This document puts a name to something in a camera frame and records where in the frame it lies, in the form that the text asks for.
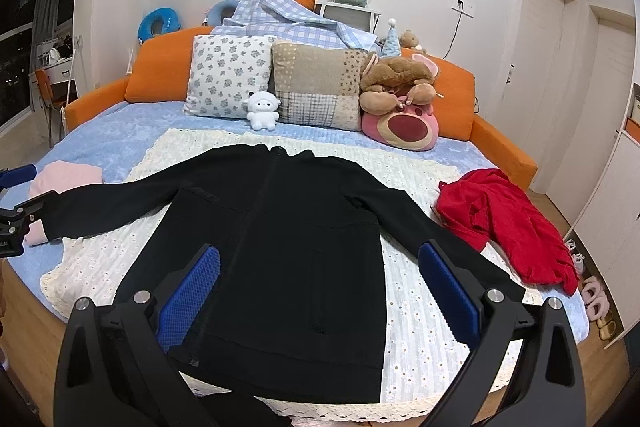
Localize pink folded garment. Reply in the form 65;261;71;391
22;159;104;249

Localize floral white pillow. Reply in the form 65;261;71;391
183;35;277;119

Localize orange chair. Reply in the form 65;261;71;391
35;68;72;148

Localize pink bear plush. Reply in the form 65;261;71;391
361;105;439;152

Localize black power cable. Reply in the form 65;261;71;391
441;4;467;61

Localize pink slippers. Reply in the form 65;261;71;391
580;275;610;322

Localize blue party hat plush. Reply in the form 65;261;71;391
381;18;401;58

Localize blue checked quilt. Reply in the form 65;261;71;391
210;0;381;52

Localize white bedside stand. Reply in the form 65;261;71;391
314;1;381;34

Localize red garment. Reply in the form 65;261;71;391
435;169;579;296

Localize black coat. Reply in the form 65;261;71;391
42;145;524;404

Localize white wardrobe cabinet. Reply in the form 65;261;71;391
573;83;639;343

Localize blue neck pillow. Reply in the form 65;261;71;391
203;0;239;27

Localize small brown teddy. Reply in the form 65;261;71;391
399;29;424;53

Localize blue swim ring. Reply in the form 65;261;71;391
136;6;182;44

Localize brown bear plush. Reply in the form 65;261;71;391
359;53;438;116

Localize small white plush toy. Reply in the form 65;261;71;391
246;91;281;131

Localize beige patchwork pillow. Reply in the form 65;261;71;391
271;40;368;131

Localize light blue bed sheet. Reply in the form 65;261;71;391
0;100;590;346

